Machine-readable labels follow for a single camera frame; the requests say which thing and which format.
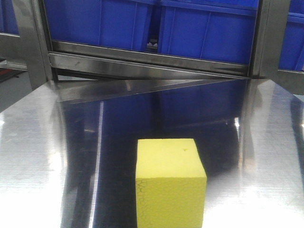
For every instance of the yellow foam block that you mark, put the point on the yellow foam block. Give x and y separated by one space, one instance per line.
170 184

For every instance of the blue plastic bin left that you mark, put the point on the blue plastic bin left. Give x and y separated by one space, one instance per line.
109 23

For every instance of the blue plastic bin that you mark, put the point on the blue plastic bin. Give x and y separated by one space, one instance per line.
109 23
210 31

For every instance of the blue plastic bin right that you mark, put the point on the blue plastic bin right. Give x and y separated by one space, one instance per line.
210 31

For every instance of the blue bin far right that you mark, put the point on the blue bin far right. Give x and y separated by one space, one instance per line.
292 53

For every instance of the blue bin far left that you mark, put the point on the blue bin far left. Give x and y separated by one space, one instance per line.
8 23

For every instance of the steel shelf front rail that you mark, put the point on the steel shelf front rail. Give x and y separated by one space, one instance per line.
234 69

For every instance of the steel shelf upright post right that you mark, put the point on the steel shelf upright post right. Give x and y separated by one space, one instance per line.
271 19

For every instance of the steel shelf upright post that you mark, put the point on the steel shelf upright post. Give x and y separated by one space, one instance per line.
35 39
271 19

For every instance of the steel shelf upright post left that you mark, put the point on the steel shelf upright post left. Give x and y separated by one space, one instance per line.
35 39

